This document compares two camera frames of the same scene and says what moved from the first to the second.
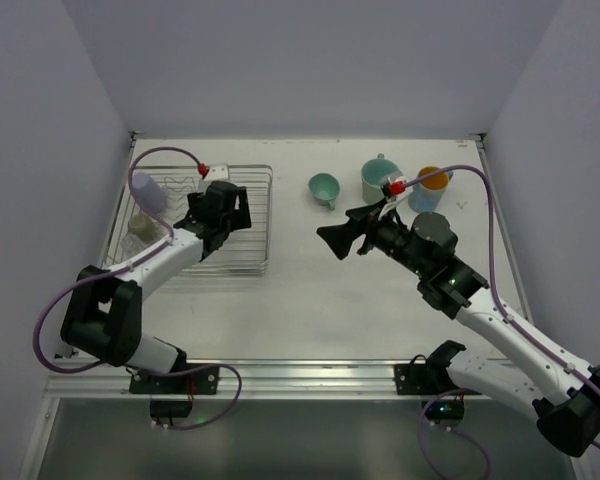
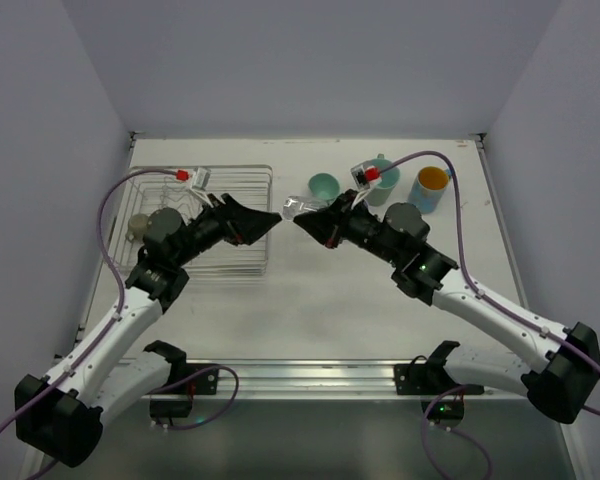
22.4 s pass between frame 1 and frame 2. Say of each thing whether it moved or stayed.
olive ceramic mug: stayed
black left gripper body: moved
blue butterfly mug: stayed
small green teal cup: stayed
